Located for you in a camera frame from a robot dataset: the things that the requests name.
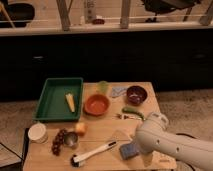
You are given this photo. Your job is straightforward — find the blue sponge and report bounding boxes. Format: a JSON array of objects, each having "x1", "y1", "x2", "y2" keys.
[{"x1": 119, "y1": 143, "x2": 139, "y2": 160}]

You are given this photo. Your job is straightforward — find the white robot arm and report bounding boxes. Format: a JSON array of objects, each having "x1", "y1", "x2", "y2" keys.
[{"x1": 134, "y1": 112, "x2": 213, "y2": 171}]

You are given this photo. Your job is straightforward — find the red orange bowl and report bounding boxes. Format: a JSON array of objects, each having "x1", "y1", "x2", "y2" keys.
[{"x1": 84, "y1": 94, "x2": 110, "y2": 116}]

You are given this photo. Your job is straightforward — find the dark maroon bowl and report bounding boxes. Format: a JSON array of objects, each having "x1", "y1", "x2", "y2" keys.
[{"x1": 126, "y1": 86, "x2": 148, "y2": 106}]

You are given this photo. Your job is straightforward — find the green translucent cup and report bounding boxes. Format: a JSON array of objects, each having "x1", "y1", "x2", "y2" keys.
[{"x1": 97, "y1": 81, "x2": 108, "y2": 95}]

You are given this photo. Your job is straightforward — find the light blue folded cloth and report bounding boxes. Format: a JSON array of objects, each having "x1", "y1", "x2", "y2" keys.
[{"x1": 111, "y1": 86, "x2": 127, "y2": 98}]

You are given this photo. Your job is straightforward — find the green chili pepper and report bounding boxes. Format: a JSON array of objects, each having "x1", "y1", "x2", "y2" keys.
[{"x1": 122, "y1": 107, "x2": 145, "y2": 121}]

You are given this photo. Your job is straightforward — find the yellow corn cob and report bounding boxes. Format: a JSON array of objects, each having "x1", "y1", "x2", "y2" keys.
[{"x1": 65, "y1": 94, "x2": 75, "y2": 112}]

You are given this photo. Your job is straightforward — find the yellow apple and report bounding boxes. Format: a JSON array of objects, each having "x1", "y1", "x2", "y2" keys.
[{"x1": 75, "y1": 122, "x2": 87, "y2": 136}]

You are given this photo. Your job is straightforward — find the green plastic tray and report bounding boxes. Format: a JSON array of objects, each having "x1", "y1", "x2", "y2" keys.
[{"x1": 34, "y1": 78, "x2": 83, "y2": 122}]

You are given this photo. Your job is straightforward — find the small metal cup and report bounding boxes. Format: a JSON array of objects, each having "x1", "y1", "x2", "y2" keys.
[{"x1": 64, "y1": 132, "x2": 78, "y2": 149}]

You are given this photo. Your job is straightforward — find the small red background dish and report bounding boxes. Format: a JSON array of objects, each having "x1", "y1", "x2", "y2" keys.
[{"x1": 92, "y1": 19, "x2": 105, "y2": 25}]

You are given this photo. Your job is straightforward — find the bunch of red grapes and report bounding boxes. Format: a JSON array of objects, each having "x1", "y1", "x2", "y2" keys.
[{"x1": 51, "y1": 129, "x2": 67, "y2": 156}]

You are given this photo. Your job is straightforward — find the white black dish brush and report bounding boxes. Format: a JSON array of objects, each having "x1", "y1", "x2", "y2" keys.
[{"x1": 70, "y1": 141, "x2": 117, "y2": 167}]

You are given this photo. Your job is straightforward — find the black office chair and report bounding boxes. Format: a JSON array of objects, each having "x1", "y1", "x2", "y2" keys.
[{"x1": 141, "y1": 0, "x2": 201, "y2": 23}]

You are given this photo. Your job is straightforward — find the black chair left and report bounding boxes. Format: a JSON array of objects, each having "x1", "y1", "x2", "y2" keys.
[{"x1": 0, "y1": 0, "x2": 35, "y2": 28}]

